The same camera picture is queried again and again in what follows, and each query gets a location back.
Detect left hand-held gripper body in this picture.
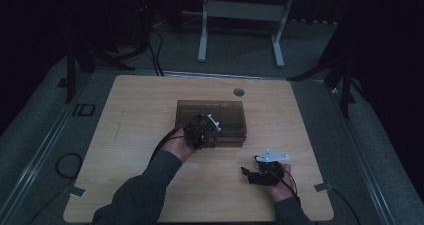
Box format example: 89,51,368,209
182,113,222,150

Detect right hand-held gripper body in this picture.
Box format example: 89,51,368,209
248,148,290,187

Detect smoky transparent drawer box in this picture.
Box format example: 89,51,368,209
175,99,248,149

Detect person's right hand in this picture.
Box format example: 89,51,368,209
266,163,296,203

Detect person's left hand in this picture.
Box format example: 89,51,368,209
169,128,198,163

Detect grey tape piece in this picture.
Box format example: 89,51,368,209
69,186,87,198
313,182,334,193

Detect black metal stand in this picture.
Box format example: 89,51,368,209
288,48,358,119
56,41,136,105

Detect dark equipment tower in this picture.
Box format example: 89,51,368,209
133,0,155,49

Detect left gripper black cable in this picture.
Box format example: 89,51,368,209
149,114,202,163

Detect metal floor rail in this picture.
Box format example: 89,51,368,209
0,74,94,221
321,80,399,225
96,69,291,81

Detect black cables behind table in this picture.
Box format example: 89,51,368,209
145,28,165,77

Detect white desk frame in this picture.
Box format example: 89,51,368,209
197,0,296,69

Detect black looped floor cable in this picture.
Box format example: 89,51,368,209
29,152,84,225

